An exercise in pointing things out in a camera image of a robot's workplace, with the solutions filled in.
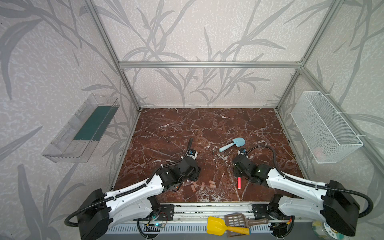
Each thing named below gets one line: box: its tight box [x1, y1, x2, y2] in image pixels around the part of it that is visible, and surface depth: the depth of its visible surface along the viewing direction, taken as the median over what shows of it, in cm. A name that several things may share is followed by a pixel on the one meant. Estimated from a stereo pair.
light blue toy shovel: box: [218, 137, 246, 153], surface depth 101 cm
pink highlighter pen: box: [237, 177, 242, 190], surface depth 80 cm
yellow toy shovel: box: [207, 216, 251, 236], surface depth 71 cm
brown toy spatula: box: [224, 213, 269, 228], surface depth 72 cm
